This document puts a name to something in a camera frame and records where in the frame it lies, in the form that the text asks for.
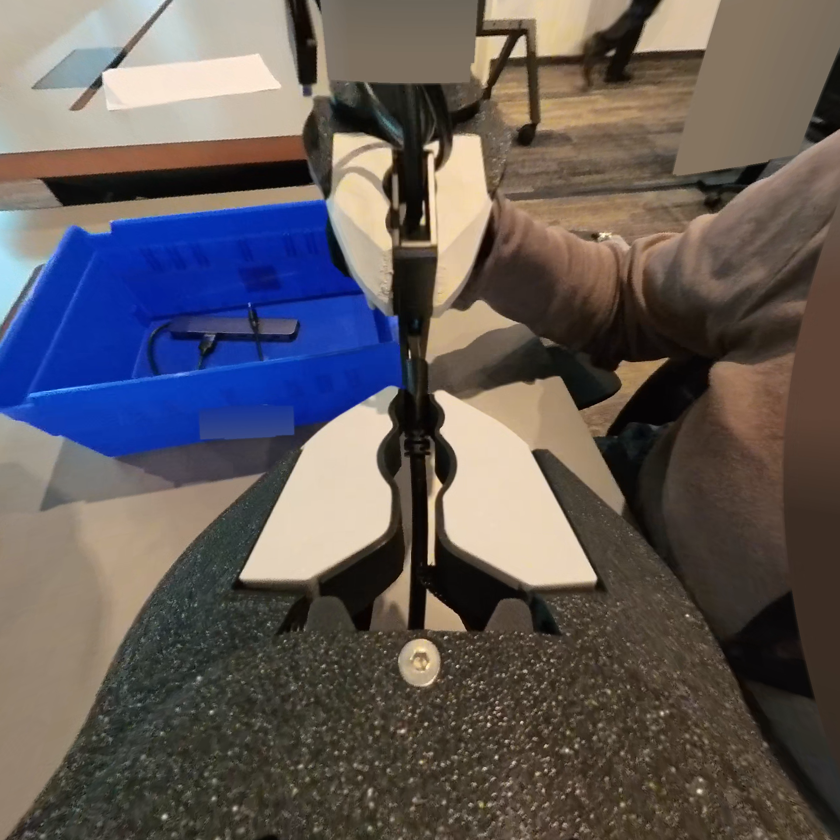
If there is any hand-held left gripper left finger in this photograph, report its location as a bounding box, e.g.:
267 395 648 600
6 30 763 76
238 387 403 624

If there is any person's right forearm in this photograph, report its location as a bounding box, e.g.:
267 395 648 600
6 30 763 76
453 131 840 370

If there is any black usb cable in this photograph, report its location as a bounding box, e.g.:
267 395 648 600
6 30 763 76
397 318 439 631

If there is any white partition panel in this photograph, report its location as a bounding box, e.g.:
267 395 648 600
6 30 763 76
672 0 837 177

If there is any blue plastic bin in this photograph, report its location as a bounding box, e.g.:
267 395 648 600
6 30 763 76
0 200 404 458

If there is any black metal table frame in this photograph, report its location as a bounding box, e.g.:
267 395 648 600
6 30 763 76
476 20 542 147

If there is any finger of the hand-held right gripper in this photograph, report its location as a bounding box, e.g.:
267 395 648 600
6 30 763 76
427 134 494 315
326 134 399 315

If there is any person's torso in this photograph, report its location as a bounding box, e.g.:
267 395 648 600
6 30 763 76
594 354 815 710

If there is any white paper sheet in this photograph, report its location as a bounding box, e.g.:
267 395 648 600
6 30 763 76
103 54 282 110

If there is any black office chair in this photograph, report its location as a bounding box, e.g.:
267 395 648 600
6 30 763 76
551 341 713 441

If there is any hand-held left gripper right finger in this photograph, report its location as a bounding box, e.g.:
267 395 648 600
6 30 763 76
430 390 599 624

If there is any black looped hub cable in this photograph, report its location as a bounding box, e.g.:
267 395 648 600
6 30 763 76
331 82 460 158

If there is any black usb hub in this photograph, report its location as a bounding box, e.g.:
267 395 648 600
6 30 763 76
392 147 439 324

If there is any dark slim usb hub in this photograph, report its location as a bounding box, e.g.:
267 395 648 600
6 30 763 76
169 318 301 342

